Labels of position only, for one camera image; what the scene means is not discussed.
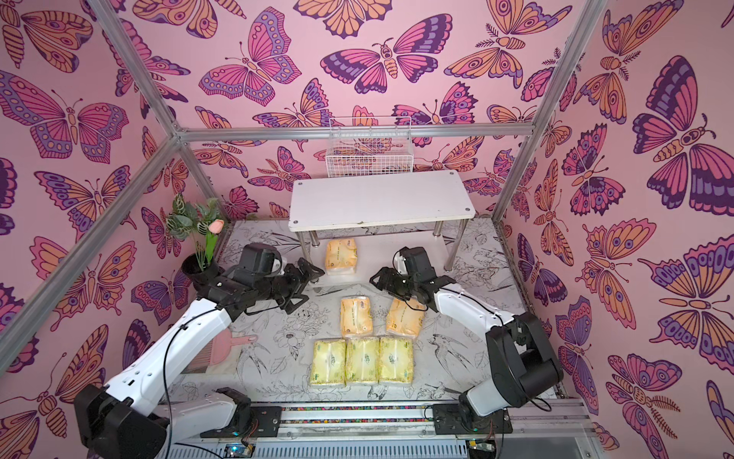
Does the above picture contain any green tissue pack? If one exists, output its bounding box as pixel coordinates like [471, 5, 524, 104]
[345, 337, 380, 384]
[378, 336, 415, 384]
[309, 340, 347, 386]

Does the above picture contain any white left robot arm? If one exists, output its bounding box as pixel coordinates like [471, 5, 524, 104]
[74, 243, 325, 458]

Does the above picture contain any artificial tulip plant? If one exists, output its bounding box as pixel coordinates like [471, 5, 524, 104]
[166, 193, 226, 268]

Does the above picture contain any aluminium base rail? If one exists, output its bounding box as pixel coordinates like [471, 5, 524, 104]
[155, 400, 605, 458]

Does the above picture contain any aluminium frame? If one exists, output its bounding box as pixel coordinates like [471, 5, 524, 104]
[1, 1, 607, 370]

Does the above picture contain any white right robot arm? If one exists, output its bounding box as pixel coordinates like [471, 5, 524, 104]
[369, 247, 564, 431]

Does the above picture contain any white two-tier shelf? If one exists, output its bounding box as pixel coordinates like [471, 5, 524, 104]
[289, 170, 475, 287]

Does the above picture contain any pink dustpan brush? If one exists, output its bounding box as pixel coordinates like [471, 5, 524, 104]
[184, 329, 258, 373]

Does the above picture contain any orange tissue pack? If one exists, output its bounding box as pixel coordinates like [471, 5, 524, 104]
[385, 299, 425, 339]
[340, 296, 374, 338]
[325, 238, 359, 275]

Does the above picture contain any white wire basket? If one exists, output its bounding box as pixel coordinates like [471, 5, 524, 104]
[322, 115, 415, 178]

